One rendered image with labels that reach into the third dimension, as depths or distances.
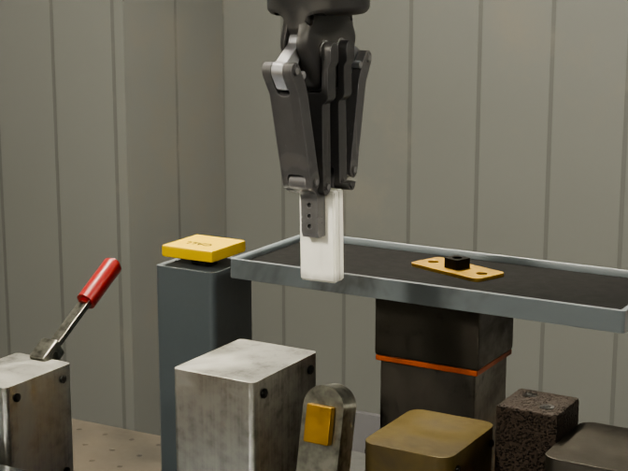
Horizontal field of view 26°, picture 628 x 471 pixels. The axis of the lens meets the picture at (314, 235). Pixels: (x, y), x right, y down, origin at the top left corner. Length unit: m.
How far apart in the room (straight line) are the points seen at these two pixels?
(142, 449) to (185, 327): 0.79
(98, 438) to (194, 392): 1.06
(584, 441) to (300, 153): 0.30
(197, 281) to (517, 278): 0.31
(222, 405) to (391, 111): 2.74
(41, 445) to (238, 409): 0.27
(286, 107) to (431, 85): 2.77
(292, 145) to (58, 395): 0.43
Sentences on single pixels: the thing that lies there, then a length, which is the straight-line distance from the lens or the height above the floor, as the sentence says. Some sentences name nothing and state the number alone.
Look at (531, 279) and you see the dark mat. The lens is 1.20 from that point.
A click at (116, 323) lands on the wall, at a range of 3.77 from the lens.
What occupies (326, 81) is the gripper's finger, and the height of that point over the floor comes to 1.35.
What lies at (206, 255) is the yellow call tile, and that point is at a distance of 1.30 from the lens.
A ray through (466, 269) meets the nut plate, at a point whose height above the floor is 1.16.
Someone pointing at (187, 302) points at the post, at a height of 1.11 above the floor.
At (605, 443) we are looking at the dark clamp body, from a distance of 1.05.
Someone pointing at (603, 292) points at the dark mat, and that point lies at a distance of 1.16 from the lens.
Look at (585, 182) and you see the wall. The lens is 3.61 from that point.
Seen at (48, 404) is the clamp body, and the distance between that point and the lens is 1.29.
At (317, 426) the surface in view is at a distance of 1.06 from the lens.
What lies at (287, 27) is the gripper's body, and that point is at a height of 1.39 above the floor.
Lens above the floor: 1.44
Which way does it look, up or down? 12 degrees down
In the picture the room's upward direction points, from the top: straight up
